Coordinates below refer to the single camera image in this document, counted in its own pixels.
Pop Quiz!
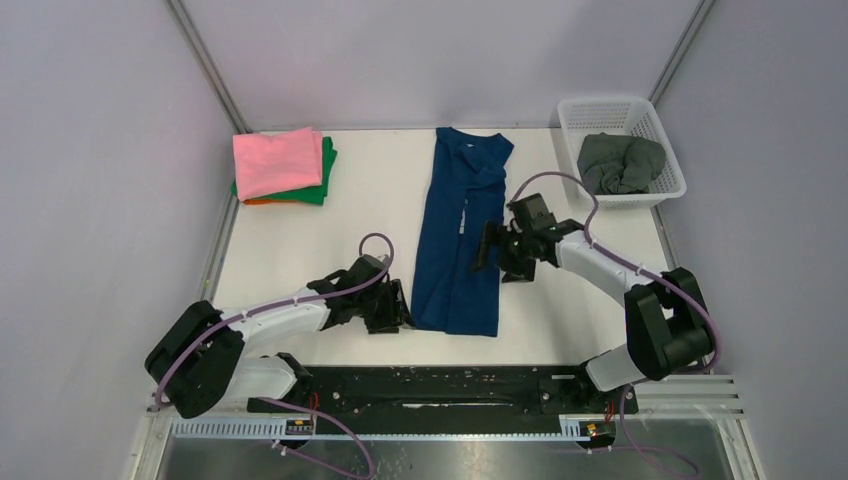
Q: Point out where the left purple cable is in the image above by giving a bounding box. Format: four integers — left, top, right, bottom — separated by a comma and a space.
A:
153, 232, 396, 480

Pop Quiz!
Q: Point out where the white slotted cable duct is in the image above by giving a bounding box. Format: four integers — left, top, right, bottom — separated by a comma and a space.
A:
170, 415, 591, 442

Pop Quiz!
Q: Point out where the green folded t-shirt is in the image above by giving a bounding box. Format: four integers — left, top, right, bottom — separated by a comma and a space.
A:
230, 135, 338, 206

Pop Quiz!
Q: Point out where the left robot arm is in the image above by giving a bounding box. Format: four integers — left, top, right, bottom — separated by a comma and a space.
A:
144, 254, 415, 419

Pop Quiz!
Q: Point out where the grey crumpled t-shirt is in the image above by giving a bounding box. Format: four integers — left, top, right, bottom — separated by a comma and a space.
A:
577, 133, 668, 195

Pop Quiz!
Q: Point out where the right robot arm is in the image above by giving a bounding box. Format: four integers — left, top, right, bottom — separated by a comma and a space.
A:
473, 194, 718, 412

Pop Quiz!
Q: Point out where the blue printed t-shirt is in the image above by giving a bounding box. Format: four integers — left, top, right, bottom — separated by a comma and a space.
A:
411, 127, 514, 337

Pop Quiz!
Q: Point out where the pink folded t-shirt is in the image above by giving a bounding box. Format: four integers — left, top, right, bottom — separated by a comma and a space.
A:
232, 127, 323, 201

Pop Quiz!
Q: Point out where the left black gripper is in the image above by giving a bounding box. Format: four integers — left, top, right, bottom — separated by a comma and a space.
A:
356, 278, 414, 334

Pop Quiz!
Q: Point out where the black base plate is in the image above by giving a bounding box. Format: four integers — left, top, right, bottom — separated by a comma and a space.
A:
284, 365, 639, 427

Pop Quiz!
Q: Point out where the white plastic basket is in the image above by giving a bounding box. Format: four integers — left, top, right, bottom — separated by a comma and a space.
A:
557, 96, 687, 209

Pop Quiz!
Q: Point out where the orange folded t-shirt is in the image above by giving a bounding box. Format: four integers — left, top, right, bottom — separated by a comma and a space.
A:
243, 197, 293, 205

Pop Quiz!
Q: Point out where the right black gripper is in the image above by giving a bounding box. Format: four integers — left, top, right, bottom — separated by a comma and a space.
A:
468, 219, 536, 283

